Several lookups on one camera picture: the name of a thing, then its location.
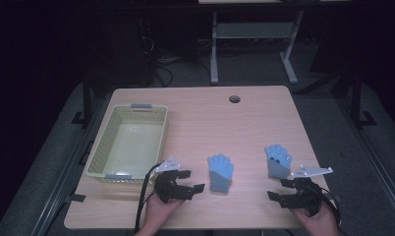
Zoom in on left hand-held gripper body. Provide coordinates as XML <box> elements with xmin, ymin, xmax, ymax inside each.
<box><xmin>153</xmin><ymin>156</ymin><xmax>189</xmax><ymax>205</ymax></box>

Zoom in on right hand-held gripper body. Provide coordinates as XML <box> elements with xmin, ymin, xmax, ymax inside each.
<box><xmin>282</xmin><ymin>165</ymin><xmax>334</xmax><ymax>217</ymax></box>

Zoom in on blue knit glove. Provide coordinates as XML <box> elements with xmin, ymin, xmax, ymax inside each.
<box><xmin>206</xmin><ymin>153</ymin><xmax>235</xmax><ymax>195</ymax></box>
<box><xmin>263</xmin><ymin>144</ymin><xmax>293</xmax><ymax>180</ymax></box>

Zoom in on pale yellow plastic basket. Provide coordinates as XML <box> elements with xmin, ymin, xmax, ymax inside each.
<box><xmin>85</xmin><ymin>103</ymin><xmax>169</xmax><ymax>185</ymax></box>

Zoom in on person's left hand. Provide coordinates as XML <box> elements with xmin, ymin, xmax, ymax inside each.
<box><xmin>141</xmin><ymin>193</ymin><xmax>186</xmax><ymax>230</ymax></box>

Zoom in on person's right hand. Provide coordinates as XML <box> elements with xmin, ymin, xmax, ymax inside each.
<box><xmin>290</xmin><ymin>203</ymin><xmax>340</xmax><ymax>236</ymax></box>

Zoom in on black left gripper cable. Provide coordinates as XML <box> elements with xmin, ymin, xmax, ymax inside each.
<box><xmin>134</xmin><ymin>161</ymin><xmax>164</xmax><ymax>235</ymax></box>

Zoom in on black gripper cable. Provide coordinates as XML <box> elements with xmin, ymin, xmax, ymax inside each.
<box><xmin>303</xmin><ymin>183</ymin><xmax>351</xmax><ymax>236</ymax></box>
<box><xmin>134</xmin><ymin>161</ymin><xmax>164</xmax><ymax>235</ymax></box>

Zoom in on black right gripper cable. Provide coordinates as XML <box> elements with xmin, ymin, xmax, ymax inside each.
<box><xmin>303</xmin><ymin>183</ymin><xmax>351</xmax><ymax>236</ymax></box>

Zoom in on metal frame rail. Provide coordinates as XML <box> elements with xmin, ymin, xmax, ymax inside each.
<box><xmin>29</xmin><ymin>97</ymin><xmax>105</xmax><ymax>236</ymax></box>
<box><xmin>336</xmin><ymin>96</ymin><xmax>395</xmax><ymax>227</ymax></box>

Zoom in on black upright post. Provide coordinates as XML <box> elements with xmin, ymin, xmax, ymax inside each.
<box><xmin>351</xmin><ymin>70</ymin><xmax>377</xmax><ymax>129</ymax></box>
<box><xmin>71</xmin><ymin>73</ymin><xmax>92</xmax><ymax>129</ymax></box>

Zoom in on black floor cables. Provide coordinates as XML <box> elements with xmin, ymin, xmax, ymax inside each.
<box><xmin>148</xmin><ymin>56</ymin><xmax>184</xmax><ymax>89</ymax></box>

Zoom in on white metal desk frame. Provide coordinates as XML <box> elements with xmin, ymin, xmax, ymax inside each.
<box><xmin>209</xmin><ymin>9</ymin><xmax>305</xmax><ymax>87</ymax></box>

